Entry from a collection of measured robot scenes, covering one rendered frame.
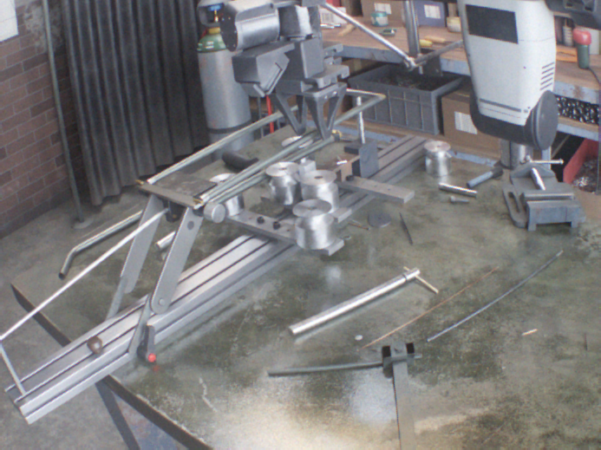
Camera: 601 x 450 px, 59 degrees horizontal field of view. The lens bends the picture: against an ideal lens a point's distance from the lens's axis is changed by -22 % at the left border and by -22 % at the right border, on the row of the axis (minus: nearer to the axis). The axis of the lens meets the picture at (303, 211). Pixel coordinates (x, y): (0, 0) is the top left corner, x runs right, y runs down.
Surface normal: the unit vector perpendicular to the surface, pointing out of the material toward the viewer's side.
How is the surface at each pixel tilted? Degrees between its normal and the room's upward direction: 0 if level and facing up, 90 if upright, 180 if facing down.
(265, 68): 90
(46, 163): 90
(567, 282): 0
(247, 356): 0
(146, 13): 91
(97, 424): 0
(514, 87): 90
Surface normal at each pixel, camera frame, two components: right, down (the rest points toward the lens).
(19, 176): 0.76, 0.22
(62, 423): -0.11, -0.89
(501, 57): -0.72, 0.38
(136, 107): -0.04, 0.45
